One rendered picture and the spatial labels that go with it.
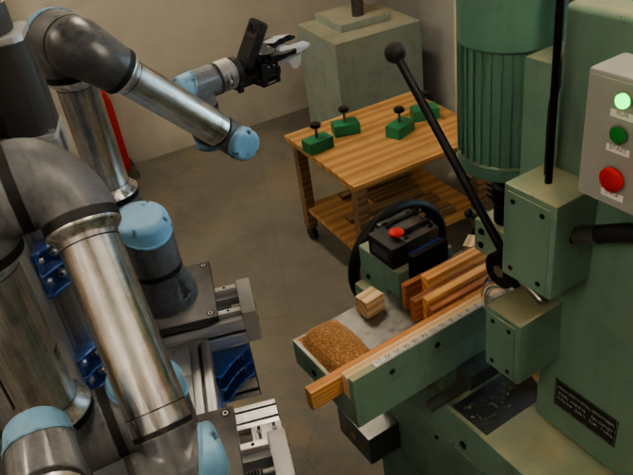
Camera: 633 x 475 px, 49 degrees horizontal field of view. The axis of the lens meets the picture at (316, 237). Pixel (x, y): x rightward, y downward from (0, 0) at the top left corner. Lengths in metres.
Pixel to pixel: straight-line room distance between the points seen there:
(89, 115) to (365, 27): 2.25
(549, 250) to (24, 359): 0.71
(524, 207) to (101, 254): 0.54
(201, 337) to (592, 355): 0.89
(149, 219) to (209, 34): 2.72
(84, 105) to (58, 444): 0.88
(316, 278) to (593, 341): 1.97
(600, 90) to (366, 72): 2.74
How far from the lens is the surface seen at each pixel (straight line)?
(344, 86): 3.47
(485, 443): 1.28
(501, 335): 1.10
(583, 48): 0.92
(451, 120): 2.94
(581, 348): 1.13
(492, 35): 1.06
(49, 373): 1.04
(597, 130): 0.85
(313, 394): 1.17
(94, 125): 1.53
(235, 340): 1.67
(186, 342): 1.65
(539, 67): 1.03
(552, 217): 0.92
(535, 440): 1.28
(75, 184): 0.88
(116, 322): 0.85
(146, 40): 4.05
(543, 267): 0.97
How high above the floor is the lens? 1.79
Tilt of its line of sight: 34 degrees down
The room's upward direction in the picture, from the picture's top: 9 degrees counter-clockwise
